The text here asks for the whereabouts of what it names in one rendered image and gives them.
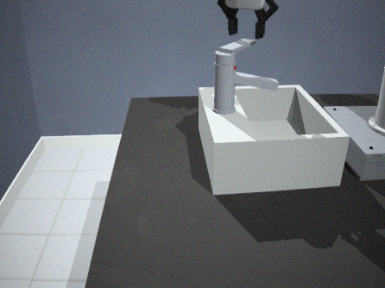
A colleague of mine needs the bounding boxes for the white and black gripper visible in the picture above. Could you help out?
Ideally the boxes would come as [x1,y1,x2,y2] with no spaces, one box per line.
[218,0,279,39]

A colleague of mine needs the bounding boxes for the white rectangular basin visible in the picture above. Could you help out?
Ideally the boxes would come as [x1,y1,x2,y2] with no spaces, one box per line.
[199,85,350,195]

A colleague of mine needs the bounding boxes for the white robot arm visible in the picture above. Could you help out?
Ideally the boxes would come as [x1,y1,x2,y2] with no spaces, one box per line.
[369,68,385,135]

